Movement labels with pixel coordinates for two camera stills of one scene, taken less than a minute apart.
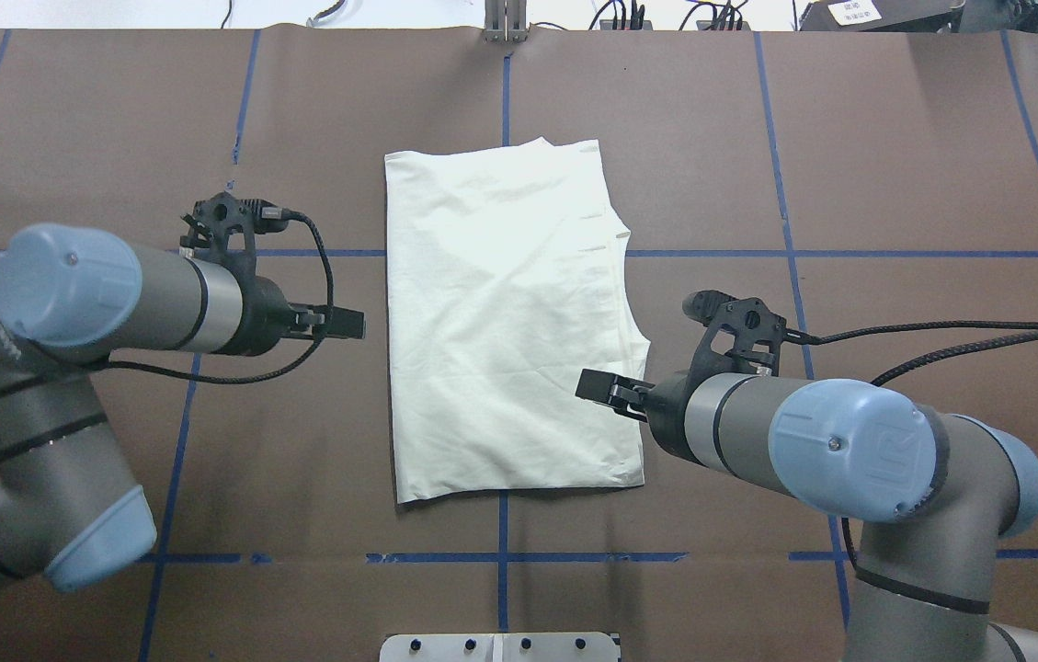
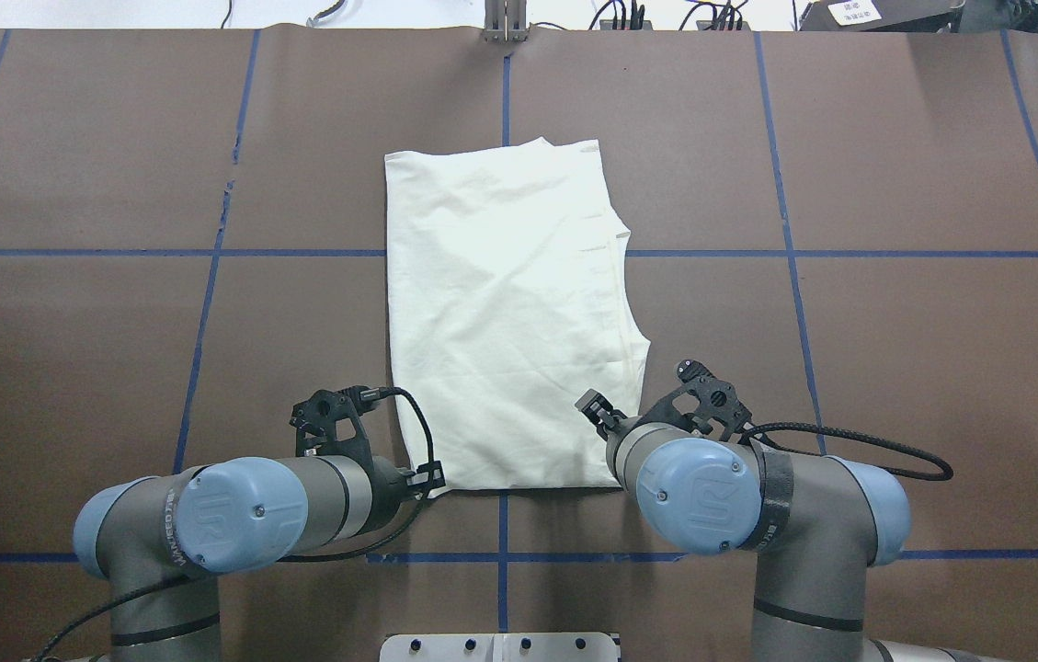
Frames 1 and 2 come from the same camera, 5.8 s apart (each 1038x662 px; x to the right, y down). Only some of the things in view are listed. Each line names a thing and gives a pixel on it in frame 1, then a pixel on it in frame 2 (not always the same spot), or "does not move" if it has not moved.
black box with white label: x=882 y=16 does not move
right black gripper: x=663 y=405 → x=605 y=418
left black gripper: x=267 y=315 → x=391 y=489
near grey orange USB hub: x=608 y=24 does not move
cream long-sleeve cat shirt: x=511 y=348 does not move
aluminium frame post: x=505 y=21 does not move
